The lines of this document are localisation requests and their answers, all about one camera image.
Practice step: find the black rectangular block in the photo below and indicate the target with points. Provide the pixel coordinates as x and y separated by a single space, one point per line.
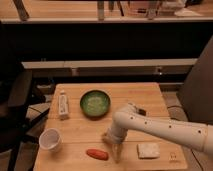
141 111

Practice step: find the white paper cup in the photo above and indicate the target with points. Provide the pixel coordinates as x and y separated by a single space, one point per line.
50 140

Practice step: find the white sponge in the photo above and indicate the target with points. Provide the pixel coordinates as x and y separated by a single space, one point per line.
148 151

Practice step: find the black office chair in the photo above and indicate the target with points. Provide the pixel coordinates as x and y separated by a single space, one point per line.
17 93

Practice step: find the red pepper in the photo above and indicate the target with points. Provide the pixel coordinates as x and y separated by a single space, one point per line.
97 154

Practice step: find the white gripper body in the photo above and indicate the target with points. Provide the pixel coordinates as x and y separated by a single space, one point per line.
114 135

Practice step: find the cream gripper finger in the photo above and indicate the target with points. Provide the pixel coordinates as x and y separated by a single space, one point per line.
116 151

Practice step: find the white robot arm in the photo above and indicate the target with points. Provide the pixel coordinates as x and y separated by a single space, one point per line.
195 136

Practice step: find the green bowl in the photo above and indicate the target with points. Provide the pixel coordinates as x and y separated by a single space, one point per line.
95 103

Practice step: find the white tube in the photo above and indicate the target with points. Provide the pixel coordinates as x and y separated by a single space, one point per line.
63 108

